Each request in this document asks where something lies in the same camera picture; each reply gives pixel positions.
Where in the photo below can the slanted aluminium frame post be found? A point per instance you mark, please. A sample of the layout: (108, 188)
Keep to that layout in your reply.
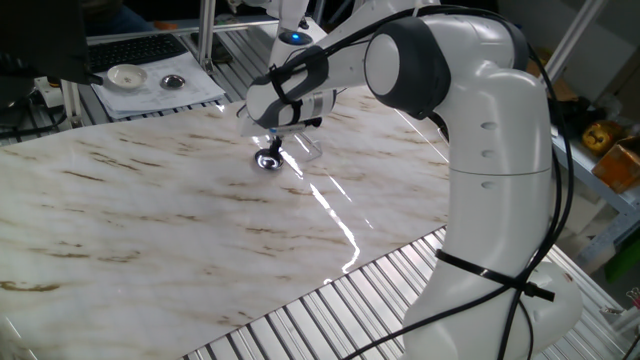
(575, 37)

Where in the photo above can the yellow round object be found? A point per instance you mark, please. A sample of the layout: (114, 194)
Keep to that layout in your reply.
(600, 137)

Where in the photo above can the small round steel plate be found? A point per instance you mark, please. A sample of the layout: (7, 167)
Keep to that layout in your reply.
(265, 162)

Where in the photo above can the grey metal shelf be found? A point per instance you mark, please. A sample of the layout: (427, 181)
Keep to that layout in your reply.
(580, 160)

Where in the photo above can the stack of white paper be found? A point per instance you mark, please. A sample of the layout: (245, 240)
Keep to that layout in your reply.
(200, 90)

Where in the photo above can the person in dark clothes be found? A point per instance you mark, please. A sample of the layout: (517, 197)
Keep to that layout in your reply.
(115, 22)

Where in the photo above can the black monitor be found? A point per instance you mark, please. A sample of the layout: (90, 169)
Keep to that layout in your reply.
(40, 40)

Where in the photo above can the small steel dish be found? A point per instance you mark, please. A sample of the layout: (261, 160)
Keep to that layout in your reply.
(172, 82)

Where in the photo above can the orange box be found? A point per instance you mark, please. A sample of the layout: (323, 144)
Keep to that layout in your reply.
(620, 167)

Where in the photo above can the green crate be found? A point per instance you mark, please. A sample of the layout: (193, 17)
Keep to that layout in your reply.
(625, 262)

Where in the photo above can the tall aluminium post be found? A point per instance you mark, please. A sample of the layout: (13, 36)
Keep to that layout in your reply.
(206, 30)

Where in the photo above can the short aluminium post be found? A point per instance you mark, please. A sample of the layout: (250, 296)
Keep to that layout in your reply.
(72, 105)

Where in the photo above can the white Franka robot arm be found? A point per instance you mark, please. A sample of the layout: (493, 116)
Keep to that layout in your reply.
(495, 200)

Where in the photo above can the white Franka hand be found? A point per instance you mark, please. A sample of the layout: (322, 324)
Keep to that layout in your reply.
(250, 129)

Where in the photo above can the clear acrylic stand with mesh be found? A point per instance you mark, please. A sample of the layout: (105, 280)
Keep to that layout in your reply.
(312, 147)

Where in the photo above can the marble pattern table sheet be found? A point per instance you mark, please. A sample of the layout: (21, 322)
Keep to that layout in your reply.
(150, 225)

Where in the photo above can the black keyboard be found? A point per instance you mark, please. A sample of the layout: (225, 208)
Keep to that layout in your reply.
(135, 50)

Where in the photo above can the white ceramic dish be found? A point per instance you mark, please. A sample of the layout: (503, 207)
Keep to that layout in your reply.
(127, 76)

